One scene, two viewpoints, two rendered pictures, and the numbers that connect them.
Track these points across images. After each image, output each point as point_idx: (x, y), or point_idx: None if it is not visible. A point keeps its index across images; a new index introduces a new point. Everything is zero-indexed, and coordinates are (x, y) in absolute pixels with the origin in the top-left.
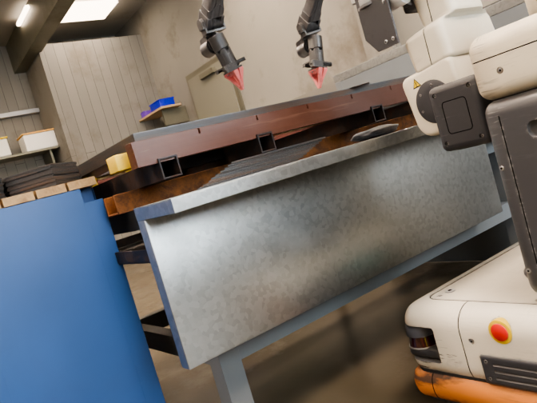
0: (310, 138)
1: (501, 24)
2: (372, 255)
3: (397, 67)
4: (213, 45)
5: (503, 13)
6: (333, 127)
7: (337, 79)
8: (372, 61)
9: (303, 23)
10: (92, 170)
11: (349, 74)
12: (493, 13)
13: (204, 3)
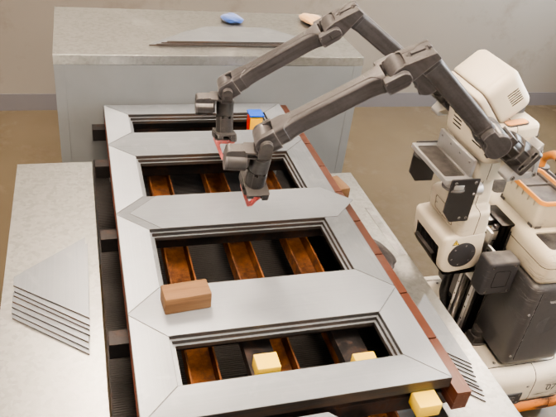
0: (264, 237)
1: (289, 75)
2: None
3: (164, 75)
4: (264, 169)
5: (295, 67)
6: (300, 231)
7: (59, 60)
8: (130, 59)
9: (232, 90)
10: (314, 408)
11: (85, 61)
12: (287, 64)
13: (289, 129)
